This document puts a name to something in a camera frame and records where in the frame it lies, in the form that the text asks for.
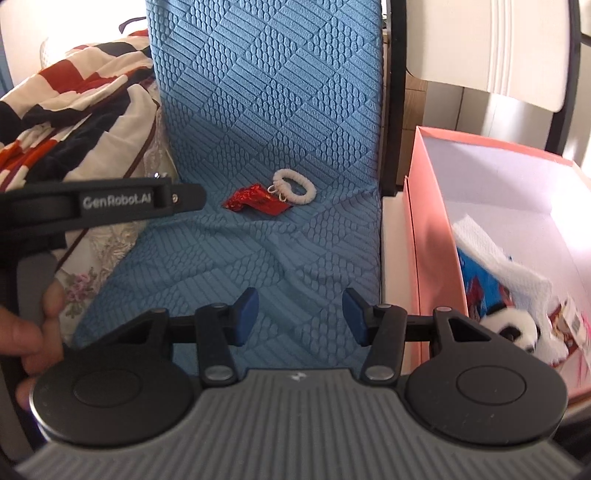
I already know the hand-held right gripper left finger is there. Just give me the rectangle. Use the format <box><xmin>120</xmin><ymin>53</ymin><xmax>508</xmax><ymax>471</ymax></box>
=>
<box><xmin>113</xmin><ymin>287</ymin><xmax>260</xmax><ymax>388</ymax></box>

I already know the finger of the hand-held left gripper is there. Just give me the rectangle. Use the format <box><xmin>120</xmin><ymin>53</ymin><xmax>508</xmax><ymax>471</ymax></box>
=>
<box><xmin>169</xmin><ymin>183</ymin><xmax>208</xmax><ymax>214</ymax></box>

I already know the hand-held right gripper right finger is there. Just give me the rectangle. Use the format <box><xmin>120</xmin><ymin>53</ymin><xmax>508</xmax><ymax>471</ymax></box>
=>
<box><xmin>344</xmin><ymin>288</ymin><xmax>491</xmax><ymax>385</ymax></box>

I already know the red foil packet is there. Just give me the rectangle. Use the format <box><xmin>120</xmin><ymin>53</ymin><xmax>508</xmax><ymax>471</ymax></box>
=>
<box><xmin>222</xmin><ymin>183</ymin><xmax>295</xmax><ymax>218</ymax></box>

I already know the blue snack packet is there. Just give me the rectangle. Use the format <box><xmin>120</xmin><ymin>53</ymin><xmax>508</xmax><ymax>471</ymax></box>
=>
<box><xmin>456</xmin><ymin>246</ymin><xmax>514</xmax><ymax>320</ymax></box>

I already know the pink cardboard box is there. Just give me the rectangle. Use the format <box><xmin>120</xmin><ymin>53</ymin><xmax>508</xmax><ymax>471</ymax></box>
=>
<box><xmin>404</xmin><ymin>126</ymin><xmax>591</xmax><ymax>408</ymax></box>

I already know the panda plush toy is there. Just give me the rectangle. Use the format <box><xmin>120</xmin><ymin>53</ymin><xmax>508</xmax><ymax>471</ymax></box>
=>
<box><xmin>479</xmin><ymin>309</ymin><xmax>570</xmax><ymax>361</ymax></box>

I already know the white cloth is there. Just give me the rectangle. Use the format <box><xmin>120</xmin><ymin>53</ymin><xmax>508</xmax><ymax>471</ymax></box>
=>
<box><xmin>451</xmin><ymin>214</ymin><xmax>556</xmax><ymax>325</ymax></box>

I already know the clear plastic packet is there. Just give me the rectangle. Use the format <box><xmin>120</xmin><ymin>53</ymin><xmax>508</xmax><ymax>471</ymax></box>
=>
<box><xmin>549</xmin><ymin>294</ymin><xmax>588</xmax><ymax>352</ymax></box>

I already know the pink feather toy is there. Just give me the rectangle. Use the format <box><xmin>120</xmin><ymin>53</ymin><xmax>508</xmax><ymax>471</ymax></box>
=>
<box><xmin>571</xmin><ymin>318</ymin><xmax>591</xmax><ymax>385</ymax></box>

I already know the person's left hand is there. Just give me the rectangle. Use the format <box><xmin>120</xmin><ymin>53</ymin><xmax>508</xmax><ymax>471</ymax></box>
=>
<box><xmin>0</xmin><ymin>279</ymin><xmax>66</xmax><ymax>411</ymax></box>

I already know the red black white striped blanket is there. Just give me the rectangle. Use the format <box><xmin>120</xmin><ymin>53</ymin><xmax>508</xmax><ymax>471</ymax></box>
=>
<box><xmin>0</xmin><ymin>30</ymin><xmax>160</xmax><ymax>195</ymax></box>

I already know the blue quilted mat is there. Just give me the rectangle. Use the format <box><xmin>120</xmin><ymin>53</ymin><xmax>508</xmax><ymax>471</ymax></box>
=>
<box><xmin>71</xmin><ymin>0</ymin><xmax>387</xmax><ymax>376</ymax></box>

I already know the white hair scrunchie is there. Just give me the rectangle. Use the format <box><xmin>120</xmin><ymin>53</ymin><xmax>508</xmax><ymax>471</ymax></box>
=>
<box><xmin>268</xmin><ymin>168</ymin><xmax>317</xmax><ymax>205</ymax></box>

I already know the white pillow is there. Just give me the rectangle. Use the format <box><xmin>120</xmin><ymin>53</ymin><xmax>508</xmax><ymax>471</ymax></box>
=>
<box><xmin>39</xmin><ymin>35</ymin><xmax>93</xmax><ymax>66</ymax></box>

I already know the brown wooden cabinet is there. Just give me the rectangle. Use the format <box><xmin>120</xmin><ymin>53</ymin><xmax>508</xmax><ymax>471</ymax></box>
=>
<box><xmin>405</xmin><ymin>76</ymin><xmax>463</xmax><ymax>193</ymax></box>

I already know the black strap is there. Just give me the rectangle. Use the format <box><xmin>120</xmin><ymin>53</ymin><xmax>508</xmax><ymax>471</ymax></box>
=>
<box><xmin>117</xmin><ymin>13</ymin><xmax>148</xmax><ymax>34</ymax></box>

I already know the white chair with black frame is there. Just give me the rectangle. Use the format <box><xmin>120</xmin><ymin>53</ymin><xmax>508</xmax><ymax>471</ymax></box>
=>
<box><xmin>381</xmin><ymin>0</ymin><xmax>591</xmax><ymax>324</ymax></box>

